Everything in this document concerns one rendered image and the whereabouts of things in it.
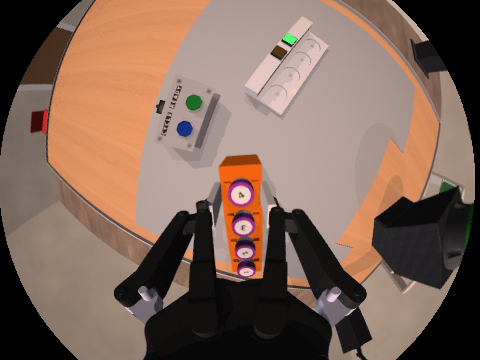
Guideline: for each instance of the orange tube rack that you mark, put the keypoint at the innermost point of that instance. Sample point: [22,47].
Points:
[250,167]

